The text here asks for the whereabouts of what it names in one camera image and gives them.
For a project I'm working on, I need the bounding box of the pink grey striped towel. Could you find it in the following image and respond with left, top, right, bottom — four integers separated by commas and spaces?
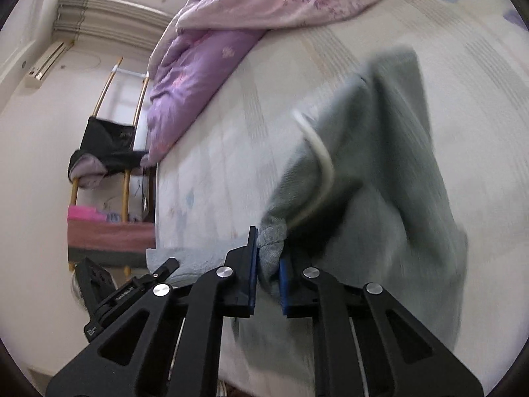
67, 205, 156, 269

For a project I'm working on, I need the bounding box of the purple floral duvet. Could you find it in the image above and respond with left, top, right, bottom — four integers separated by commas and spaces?
141, 0, 380, 168

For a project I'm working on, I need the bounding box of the black jacket on rack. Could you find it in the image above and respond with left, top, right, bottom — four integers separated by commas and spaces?
67, 116, 147, 189

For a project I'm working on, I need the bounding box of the white wall air conditioner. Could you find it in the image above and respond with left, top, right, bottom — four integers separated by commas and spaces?
25, 40, 75, 89

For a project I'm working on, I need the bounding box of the left grey striped curtain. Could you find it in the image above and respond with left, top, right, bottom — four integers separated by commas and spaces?
52, 0, 172, 52

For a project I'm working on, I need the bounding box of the wooden bar clothes rack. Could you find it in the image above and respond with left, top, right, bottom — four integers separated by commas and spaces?
67, 58, 153, 277

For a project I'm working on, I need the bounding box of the bed with pale floral sheet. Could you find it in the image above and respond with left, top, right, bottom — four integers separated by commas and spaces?
146, 0, 528, 396

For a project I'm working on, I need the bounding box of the grey zip hoodie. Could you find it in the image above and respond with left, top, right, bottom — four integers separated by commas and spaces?
230, 46, 470, 397

